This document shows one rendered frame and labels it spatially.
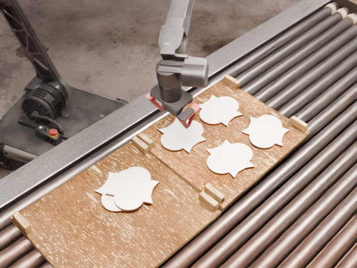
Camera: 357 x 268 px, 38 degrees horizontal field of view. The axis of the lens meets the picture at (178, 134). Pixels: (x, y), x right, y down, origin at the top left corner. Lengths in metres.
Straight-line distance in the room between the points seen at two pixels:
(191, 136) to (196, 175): 0.14
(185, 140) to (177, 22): 0.38
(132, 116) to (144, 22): 2.12
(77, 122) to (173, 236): 1.35
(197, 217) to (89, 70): 2.05
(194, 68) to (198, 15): 2.54
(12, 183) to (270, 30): 1.12
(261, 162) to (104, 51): 2.08
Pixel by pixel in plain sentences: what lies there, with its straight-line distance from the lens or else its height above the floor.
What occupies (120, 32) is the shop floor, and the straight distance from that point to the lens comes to 3.59.
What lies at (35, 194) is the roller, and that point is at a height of 0.92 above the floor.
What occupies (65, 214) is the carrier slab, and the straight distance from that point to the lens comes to 1.36.
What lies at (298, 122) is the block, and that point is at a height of 0.96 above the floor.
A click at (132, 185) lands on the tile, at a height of 0.95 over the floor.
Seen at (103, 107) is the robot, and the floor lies 0.24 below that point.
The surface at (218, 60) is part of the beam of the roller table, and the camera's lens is 1.86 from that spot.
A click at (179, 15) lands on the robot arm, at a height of 1.33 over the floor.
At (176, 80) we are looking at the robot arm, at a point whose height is 1.22.
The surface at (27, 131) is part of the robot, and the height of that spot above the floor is 0.24.
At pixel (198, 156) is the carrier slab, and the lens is 1.48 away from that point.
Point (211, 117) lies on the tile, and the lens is 1.59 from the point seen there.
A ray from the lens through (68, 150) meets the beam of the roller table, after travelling 1.53.
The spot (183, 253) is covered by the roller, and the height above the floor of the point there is 0.92.
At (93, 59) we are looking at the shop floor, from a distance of 3.36.
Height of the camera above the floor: 2.03
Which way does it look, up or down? 45 degrees down
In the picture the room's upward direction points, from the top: 4 degrees clockwise
